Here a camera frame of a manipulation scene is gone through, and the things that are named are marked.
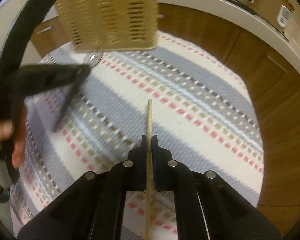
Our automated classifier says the clear grey spoon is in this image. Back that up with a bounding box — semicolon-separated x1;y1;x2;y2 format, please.
52;47;105;133

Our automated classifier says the wooden chopstick diagonal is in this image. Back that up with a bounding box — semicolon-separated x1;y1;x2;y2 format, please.
145;99;152;240

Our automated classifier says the person's left hand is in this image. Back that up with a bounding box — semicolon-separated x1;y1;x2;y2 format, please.
0;105;27;169

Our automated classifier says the beige plastic utensil basket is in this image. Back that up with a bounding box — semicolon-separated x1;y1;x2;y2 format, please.
54;0;158;52

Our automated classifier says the striped woven table mat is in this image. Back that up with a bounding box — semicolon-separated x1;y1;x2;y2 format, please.
11;33;264;239

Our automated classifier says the brown rice cooker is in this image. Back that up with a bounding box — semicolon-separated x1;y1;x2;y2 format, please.
248;0;294;32

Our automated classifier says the black rice cooker cable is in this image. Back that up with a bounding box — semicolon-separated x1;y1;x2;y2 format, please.
227;0;289;42

